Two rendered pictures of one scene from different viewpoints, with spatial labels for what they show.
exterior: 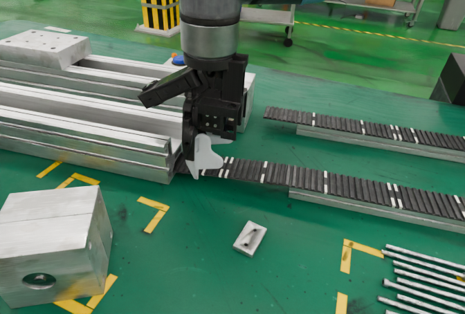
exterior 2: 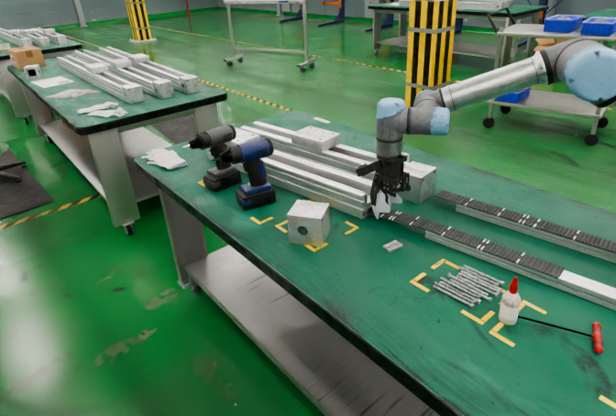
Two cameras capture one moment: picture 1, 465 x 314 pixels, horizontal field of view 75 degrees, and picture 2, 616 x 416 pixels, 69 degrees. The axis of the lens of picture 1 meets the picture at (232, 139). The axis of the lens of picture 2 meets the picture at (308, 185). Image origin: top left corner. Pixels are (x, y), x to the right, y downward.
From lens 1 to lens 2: 90 cm
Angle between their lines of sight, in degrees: 29
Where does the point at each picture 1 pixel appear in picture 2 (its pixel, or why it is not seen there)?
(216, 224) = (379, 238)
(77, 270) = (315, 229)
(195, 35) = (379, 146)
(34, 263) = (303, 221)
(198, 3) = (381, 134)
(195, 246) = (365, 243)
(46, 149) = (307, 191)
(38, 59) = (311, 145)
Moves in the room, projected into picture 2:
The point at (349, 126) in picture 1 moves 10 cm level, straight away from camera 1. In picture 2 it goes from (492, 210) to (511, 200)
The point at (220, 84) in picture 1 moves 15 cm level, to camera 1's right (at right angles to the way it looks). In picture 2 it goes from (391, 168) to (444, 178)
